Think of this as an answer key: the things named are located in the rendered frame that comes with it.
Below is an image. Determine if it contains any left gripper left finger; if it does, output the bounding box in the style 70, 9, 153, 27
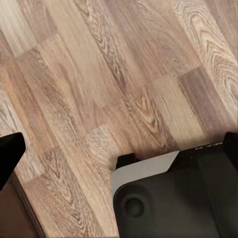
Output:
0, 132, 26, 192

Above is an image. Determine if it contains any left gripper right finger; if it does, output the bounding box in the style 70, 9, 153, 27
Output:
222, 131, 238, 172

